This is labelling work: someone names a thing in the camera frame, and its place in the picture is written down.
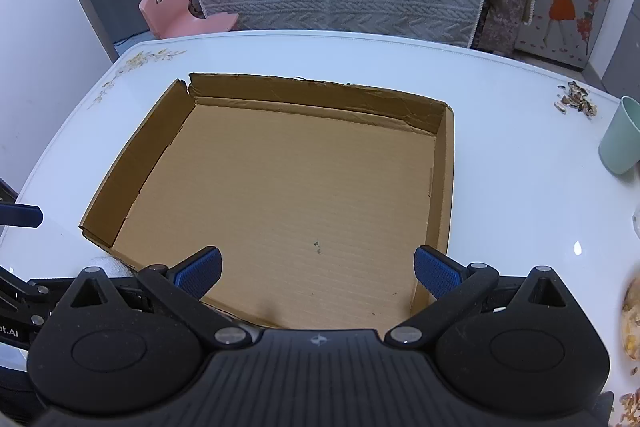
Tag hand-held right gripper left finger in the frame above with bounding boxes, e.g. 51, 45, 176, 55
57, 246, 251, 349

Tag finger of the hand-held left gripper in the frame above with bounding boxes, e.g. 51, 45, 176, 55
0, 179, 44, 229

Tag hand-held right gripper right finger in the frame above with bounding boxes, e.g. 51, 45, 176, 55
386, 245, 576, 349

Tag shallow cardboard box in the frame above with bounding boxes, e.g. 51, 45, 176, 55
79, 73, 455, 330

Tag white cloth bundle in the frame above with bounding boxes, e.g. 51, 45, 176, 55
82, 256, 138, 279

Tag pink glass bowl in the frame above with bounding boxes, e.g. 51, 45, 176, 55
620, 276, 640, 375

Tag pile of seed shells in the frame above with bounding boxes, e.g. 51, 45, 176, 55
553, 80, 597, 118

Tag mint green cup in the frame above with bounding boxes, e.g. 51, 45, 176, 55
598, 96, 640, 176

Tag pink plastic chair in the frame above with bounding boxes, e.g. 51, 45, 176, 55
139, 0, 240, 40

